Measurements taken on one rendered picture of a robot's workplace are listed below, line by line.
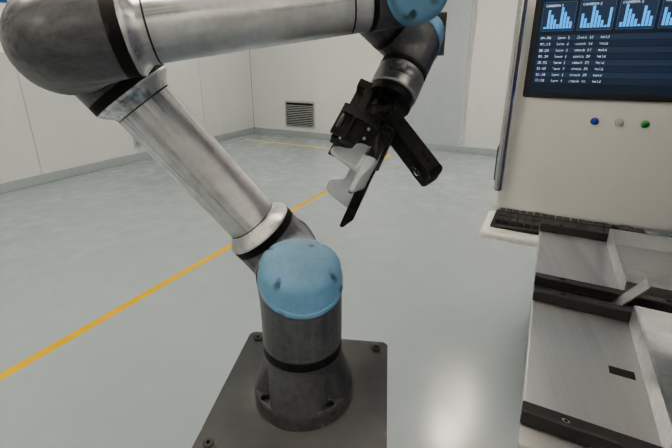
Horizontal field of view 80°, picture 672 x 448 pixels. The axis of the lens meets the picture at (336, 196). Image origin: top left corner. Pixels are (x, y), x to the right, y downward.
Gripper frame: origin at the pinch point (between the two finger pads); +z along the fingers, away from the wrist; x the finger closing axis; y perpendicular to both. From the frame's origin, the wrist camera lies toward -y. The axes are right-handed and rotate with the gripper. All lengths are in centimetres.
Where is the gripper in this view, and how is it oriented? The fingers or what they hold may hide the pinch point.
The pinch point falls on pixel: (349, 215)
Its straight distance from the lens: 54.6
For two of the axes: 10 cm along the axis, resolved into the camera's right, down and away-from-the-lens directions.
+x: 0.6, -3.4, -9.4
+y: -9.1, -4.1, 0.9
